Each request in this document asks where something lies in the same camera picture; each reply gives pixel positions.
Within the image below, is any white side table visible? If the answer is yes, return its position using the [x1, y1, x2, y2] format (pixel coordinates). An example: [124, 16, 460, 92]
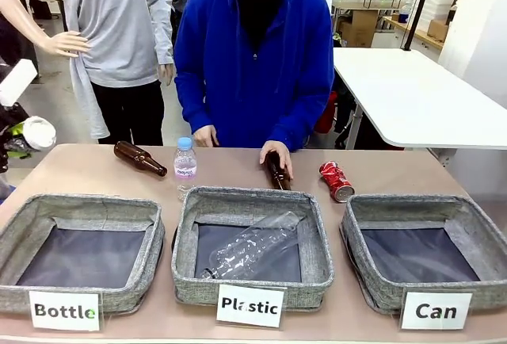
[332, 47, 507, 151]

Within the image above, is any grey fabric basket labelled Can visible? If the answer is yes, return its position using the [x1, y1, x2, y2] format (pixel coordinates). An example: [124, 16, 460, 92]
[340, 194, 507, 315]

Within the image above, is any mannequin in grey shirt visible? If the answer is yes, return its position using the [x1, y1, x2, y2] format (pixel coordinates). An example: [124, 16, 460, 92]
[0, 0, 177, 147]

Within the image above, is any clear water bottle pink label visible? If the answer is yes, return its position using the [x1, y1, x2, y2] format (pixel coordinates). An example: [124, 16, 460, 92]
[173, 136, 198, 202]

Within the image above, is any person's left hand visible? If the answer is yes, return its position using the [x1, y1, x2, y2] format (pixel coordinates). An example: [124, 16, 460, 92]
[259, 140, 295, 181]

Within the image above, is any white Bottle label sign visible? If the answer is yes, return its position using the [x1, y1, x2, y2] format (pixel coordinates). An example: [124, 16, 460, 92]
[28, 290, 102, 332]

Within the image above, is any clear crushed plastic bottle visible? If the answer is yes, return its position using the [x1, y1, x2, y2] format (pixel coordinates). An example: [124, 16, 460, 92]
[200, 211, 307, 280]

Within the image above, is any cardboard box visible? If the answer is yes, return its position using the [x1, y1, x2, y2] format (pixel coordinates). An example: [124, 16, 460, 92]
[341, 9, 379, 48]

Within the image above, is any crushed red soda can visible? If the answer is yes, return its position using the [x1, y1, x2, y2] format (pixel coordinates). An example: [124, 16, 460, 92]
[318, 161, 356, 204]

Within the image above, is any black tripod pole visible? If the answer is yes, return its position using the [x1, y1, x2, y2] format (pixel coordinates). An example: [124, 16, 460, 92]
[402, 0, 437, 52]

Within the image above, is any person's right hand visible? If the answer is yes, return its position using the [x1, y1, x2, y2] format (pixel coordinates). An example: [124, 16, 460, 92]
[193, 124, 220, 148]

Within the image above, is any brown glass beer bottle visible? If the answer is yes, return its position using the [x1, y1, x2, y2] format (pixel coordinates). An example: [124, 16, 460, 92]
[266, 152, 292, 192]
[113, 140, 169, 178]

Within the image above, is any white Plastic label sign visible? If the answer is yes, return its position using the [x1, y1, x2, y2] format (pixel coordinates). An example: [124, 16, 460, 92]
[215, 283, 287, 328]

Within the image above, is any white Can label sign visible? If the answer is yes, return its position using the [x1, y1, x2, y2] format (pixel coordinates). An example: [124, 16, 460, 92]
[399, 291, 474, 331]

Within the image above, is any grey fabric basket labelled Plastic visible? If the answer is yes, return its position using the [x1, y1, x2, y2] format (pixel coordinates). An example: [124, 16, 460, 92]
[170, 185, 335, 310]

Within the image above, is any grey fabric basket labelled Bottle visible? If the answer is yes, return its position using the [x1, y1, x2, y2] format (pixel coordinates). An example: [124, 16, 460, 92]
[0, 193, 166, 314]

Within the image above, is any person in blue hoodie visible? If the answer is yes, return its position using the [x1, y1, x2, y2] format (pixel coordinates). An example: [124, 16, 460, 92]
[173, 0, 336, 153]

